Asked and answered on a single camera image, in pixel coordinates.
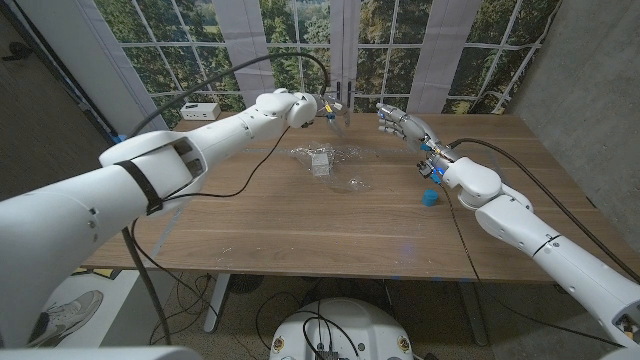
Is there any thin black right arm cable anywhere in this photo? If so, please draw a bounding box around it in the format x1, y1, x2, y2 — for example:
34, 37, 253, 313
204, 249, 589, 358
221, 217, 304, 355
439, 182, 622, 347

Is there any small white box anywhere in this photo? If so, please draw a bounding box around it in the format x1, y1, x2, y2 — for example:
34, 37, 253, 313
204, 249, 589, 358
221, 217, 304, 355
310, 152, 332, 178

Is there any clear plastic wrap sheet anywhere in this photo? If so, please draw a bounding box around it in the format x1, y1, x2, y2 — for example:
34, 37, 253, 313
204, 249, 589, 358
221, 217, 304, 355
292, 119, 374, 194

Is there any black floor cable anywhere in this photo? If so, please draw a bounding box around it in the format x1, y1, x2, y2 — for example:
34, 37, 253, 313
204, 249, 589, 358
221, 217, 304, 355
148, 272, 224, 346

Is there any grey table leg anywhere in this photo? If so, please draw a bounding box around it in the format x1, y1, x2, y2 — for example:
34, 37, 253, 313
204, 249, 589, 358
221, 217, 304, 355
457, 281, 490, 347
203, 273, 232, 334

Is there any black torso cable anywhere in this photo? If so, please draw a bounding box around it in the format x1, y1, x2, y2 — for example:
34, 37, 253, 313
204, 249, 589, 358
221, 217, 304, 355
254, 291, 362, 360

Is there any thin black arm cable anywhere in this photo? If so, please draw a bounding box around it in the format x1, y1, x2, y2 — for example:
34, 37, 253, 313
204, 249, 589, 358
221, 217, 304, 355
130, 124, 292, 321
439, 182, 622, 347

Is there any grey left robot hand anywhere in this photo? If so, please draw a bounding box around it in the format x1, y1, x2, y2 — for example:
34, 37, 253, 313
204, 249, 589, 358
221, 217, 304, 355
314, 94, 354, 139

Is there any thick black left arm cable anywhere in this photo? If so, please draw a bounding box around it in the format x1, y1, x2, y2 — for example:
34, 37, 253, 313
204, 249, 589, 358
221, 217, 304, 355
119, 52, 332, 346

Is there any white power strip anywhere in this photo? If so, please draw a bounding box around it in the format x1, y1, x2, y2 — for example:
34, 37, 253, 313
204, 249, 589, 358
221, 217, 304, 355
180, 102, 222, 122

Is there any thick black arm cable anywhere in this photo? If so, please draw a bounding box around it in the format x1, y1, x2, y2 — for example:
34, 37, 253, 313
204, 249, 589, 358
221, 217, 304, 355
119, 52, 332, 346
447, 137, 640, 282

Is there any printed forest window backdrop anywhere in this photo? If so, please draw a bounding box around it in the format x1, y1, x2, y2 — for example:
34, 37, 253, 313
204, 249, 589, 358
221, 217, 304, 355
92, 0, 564, 132

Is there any dark wall rail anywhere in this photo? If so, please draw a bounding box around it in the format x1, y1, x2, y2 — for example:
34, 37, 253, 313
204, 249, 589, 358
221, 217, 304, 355
7, 0, 124, 144

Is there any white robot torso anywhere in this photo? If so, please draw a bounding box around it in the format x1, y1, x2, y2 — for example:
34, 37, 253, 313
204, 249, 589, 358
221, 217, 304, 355
269, 297, 415, 360

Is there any black wall handle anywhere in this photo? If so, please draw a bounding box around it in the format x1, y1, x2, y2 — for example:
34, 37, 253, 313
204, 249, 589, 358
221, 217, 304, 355
1, 41, 34, 63

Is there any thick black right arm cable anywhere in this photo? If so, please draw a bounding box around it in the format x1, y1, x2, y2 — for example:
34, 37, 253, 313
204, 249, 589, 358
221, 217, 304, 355
447, 137, 640, 282

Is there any dark round floor object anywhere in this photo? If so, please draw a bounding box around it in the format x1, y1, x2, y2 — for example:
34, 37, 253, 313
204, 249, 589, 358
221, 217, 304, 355
227, 273, 265, 295

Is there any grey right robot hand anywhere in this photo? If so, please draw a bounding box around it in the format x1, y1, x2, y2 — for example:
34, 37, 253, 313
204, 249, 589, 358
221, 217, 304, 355
374, 102, 459, 177

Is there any white printed floor mat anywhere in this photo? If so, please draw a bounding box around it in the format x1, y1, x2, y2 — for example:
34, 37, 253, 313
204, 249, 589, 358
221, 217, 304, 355
29, 267, 177, 349

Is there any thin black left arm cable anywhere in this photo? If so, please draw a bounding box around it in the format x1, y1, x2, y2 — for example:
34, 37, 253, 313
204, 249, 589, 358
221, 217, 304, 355
130, 124, 292, 321

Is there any grey white sneaker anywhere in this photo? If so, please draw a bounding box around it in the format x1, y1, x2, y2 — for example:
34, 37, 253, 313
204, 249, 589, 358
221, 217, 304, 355
27, 289, 104, 349

